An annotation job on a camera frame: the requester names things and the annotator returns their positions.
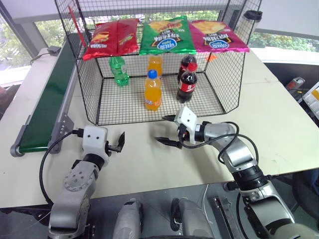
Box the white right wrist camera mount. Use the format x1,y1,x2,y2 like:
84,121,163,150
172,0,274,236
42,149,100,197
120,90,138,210
174,106,198,145

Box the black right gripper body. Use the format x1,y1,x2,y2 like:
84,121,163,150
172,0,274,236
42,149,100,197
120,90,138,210
176,124,188,149

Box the red chips bag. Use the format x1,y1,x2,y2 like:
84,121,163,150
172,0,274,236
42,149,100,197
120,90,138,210
115,18,140,54
82,21,120,61

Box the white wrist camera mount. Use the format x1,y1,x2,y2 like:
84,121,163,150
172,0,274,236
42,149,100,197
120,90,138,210
174,106,198,145
81,125,110,165

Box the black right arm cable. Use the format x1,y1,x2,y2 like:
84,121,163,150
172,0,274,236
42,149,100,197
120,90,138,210
183,121,260,165

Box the black wire mesh cage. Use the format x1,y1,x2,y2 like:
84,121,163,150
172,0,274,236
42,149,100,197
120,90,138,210
54,0,262,126

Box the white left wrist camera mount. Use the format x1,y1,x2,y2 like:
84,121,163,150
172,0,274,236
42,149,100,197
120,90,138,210
81,125,110,165

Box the green chips bag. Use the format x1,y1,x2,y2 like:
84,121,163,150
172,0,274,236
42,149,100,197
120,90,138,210
139,16,197,55

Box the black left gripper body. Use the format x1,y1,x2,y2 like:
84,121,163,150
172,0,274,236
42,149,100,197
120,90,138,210
105,140,123,157

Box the green belt conveyor silver frame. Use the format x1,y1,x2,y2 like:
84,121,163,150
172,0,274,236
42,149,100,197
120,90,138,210
9,32,87,157

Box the green soda bottle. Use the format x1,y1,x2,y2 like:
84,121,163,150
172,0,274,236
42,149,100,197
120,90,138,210
109,56,130,87

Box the grey rounded robot leg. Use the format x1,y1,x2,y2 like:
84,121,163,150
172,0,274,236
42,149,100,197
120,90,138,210
171,197,215,239
116,199,144,239

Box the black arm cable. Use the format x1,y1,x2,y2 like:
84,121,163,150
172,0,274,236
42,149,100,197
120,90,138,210
39,128,84,205
183,121,260,165

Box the red black power tool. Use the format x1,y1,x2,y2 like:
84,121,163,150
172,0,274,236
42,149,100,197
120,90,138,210
285,77,306,94

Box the pink chips bag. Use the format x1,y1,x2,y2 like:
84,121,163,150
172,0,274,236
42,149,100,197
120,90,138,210
189,20,250,53

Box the orange soda bottle blue cap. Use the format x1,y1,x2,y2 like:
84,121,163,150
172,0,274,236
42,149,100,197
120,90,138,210
144,69,162,112

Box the clear tumbler black lid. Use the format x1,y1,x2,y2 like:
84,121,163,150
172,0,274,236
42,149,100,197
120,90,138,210
243,9,263,44

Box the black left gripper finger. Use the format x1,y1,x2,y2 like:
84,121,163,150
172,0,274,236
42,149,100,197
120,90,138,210
116,131,126,153

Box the cola bottle red cap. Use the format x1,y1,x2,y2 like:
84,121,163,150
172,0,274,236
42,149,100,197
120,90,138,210
176,62,198,103

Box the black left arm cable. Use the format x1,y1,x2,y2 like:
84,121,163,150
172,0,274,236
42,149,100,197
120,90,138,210
39,128,84,205

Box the red stick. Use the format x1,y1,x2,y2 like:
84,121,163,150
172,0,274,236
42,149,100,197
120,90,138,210
67,6,88,47

